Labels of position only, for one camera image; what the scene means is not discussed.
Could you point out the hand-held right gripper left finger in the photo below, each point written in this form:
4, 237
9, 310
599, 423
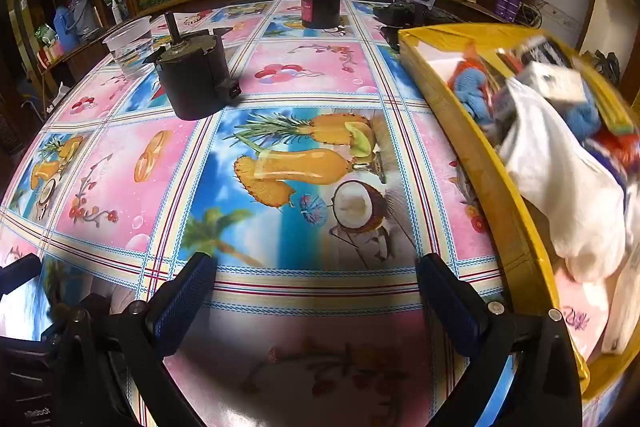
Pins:
185, 302

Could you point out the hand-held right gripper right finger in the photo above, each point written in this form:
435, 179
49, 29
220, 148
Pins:
450, 307

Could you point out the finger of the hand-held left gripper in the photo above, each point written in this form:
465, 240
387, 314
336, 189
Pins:
20, 272

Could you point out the yellow taped cardboard box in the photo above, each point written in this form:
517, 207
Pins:
450, 107

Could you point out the orange mesh scrubber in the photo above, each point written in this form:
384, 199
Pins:
615, 144

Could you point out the black cylinder with shaft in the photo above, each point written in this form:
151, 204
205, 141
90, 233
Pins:
192, 82

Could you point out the clear plastic cup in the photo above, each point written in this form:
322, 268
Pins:
127, 52

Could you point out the blue thermos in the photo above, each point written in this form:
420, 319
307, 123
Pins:
62, 27

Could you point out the fruit print tablecloth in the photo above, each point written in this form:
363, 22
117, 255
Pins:
300, 72

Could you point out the grey thermos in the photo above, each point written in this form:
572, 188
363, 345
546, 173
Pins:
82, 14

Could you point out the black phone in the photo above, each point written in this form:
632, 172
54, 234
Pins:
392, 38

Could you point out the small white bottle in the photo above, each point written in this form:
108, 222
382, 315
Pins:
118, 12

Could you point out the purple bottle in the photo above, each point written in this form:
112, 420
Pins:
504, 0
515, 3

